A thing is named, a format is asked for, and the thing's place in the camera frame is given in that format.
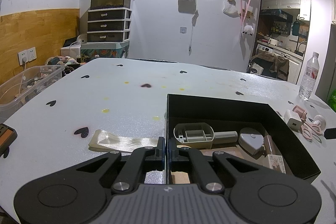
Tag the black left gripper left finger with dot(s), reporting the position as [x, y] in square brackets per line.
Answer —
[80, 193]

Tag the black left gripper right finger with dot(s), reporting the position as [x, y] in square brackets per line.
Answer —
[254, 193]

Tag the pink eyelash curler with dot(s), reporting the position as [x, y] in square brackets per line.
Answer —
[308, 130]

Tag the pink round holder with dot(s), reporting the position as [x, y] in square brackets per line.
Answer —
[302, 113]

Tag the gel polish bottle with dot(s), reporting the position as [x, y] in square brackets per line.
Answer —
[271, 159]

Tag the white usb charger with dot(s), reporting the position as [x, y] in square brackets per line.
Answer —
[292, 120]

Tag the grey heart shaped case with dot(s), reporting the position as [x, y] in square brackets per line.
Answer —
[251, 140]

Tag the black storage box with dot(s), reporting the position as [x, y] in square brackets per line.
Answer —
[233, 115]

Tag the cream satin ribbon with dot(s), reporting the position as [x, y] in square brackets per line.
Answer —
[103, 140]

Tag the clear plastic water bottle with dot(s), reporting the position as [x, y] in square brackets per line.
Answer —
[309, 77]

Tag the beige plastic scoop tool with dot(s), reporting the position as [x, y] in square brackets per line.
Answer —
[202, 135]

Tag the orange black device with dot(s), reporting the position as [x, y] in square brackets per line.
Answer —
[7, 137]

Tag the clear plastic storage bin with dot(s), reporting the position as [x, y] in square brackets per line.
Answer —
[23, 87]

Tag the white plush toy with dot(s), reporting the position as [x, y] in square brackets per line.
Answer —
[248, 30]

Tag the white three drawer unit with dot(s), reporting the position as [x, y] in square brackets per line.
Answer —
[110, 25]

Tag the white wall power socket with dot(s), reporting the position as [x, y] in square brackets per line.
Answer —
[26, 56]

